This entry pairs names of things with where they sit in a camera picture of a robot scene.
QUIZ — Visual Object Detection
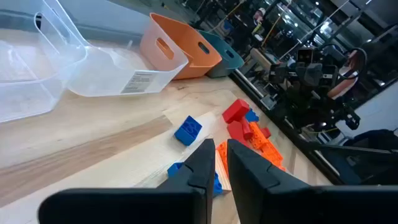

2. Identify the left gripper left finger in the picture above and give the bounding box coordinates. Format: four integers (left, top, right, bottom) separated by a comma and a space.
37, 138, 216, 224

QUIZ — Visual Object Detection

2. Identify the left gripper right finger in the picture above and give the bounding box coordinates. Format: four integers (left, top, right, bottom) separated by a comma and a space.
226, 138, 398, 224

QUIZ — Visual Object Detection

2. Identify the blue toy block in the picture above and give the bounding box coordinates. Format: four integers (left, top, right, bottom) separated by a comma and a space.
174, 115, 203, 147
167, 161, 223, 198
244, 108, 260, 123

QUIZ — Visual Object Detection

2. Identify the orange toy block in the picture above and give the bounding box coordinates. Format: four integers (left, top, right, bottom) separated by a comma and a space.
260, 140, 287, 172
216, 141, 230, 179
248, 121, 269, 151

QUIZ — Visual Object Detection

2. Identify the pale wooden wedge block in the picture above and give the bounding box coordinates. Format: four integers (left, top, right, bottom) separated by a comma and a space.
214, 149, 233, 192

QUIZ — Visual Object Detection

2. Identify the person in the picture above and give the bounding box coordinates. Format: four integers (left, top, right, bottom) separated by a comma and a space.
252, 7, 267, 43
326, 51, 358, 100

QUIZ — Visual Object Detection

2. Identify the teal plastic bin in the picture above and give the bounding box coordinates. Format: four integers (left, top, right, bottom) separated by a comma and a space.
198, 29, 246, 78

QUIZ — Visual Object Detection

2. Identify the white paper bin label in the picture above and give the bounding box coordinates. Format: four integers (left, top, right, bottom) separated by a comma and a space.
120, 70, 156, 95

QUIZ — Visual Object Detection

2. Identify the orange plastic bin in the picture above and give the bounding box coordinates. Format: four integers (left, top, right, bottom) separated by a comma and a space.
139, 12, 223, 80

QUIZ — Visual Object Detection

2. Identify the clear plastic bin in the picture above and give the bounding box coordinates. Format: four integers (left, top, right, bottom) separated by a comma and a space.
0, 0, 88, 124
33, 0, 190, 98

